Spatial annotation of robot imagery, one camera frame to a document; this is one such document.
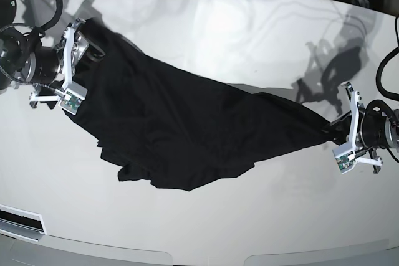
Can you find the white slotted table fixture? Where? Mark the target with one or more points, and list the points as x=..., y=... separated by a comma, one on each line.
x=21, y=224

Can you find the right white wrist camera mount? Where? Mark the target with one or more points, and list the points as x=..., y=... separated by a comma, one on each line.
x=71, y=49

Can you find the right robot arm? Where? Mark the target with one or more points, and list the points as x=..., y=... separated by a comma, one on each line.
x=19, y=40

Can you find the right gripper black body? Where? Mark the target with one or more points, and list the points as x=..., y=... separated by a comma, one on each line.
x=42, y=64

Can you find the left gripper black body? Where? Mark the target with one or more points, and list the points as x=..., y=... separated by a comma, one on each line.
x=375, y=129

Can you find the black t-shirt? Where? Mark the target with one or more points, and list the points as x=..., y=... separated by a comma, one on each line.
x=182, y=131

